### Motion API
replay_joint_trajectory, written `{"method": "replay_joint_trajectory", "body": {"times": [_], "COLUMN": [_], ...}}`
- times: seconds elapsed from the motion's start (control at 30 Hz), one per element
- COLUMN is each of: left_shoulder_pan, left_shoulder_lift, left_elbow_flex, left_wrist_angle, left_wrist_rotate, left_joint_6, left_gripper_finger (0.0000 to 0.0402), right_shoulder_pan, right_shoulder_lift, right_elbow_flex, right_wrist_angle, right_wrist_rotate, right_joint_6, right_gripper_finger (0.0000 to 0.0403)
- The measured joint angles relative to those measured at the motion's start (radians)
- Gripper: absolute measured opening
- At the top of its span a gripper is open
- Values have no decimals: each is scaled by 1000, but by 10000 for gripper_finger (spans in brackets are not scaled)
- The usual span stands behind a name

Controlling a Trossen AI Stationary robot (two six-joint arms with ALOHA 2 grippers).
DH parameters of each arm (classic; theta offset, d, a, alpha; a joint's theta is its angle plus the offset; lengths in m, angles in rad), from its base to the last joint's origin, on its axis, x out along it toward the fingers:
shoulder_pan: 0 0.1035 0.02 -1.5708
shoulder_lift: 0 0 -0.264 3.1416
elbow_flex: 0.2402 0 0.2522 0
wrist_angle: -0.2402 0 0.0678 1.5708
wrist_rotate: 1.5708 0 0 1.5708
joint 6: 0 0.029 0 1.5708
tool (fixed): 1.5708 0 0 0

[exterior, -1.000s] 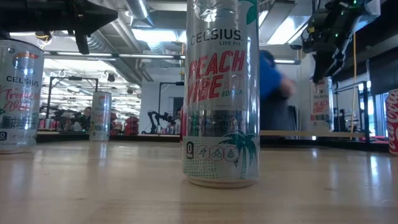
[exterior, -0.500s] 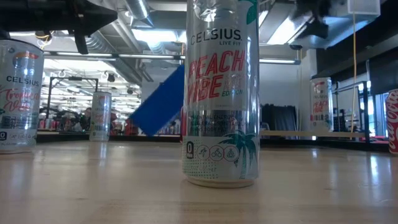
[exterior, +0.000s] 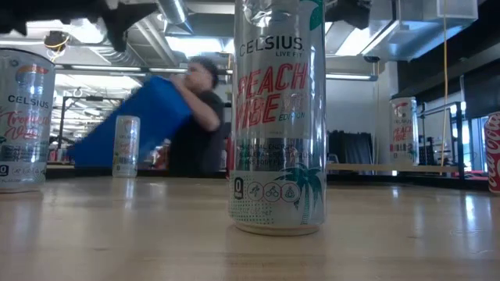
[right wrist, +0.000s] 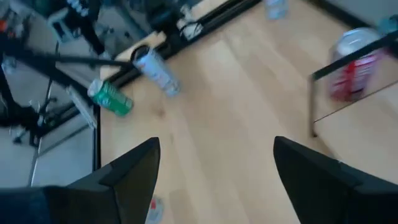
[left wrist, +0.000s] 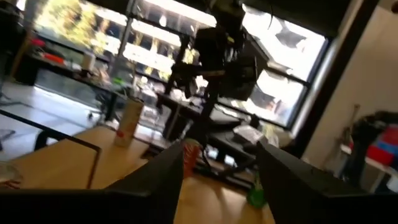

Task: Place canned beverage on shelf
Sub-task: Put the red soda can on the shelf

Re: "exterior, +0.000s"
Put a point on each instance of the round silver air duct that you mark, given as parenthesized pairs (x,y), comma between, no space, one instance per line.
(173,11)

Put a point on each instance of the black fabric curtain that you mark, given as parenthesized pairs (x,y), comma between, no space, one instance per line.
(347,146)

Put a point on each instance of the red Coca-Cola can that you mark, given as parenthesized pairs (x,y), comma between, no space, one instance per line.
(493,152)
(229,156)

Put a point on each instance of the silver ventilation hood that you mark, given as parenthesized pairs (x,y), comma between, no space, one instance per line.
(410,31)

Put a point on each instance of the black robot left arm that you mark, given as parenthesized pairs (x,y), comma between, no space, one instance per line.
(39,8)

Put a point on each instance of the black metal table frame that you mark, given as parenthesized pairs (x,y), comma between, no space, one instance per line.
(90,171)

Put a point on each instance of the Celsius Tropical Vibe can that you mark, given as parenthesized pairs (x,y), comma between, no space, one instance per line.
(25,117)

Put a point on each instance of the silver Celsius energy can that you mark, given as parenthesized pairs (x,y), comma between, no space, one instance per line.
(126,148)

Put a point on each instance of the Celsius Peach Vibe can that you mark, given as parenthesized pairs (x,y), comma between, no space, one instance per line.
(404,132)
(277,117)

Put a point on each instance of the black dome security camera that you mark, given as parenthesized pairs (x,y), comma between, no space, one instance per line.
(371,59)

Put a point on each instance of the large blue container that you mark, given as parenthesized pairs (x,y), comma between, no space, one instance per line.
(148,117)

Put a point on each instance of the ceiling light tube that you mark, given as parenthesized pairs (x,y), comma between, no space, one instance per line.
(105,68)
(349,77)

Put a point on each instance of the person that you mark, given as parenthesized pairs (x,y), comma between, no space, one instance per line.
(195,148)

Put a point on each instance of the black metal shelf frame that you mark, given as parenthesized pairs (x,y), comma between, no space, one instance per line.
(459,140)

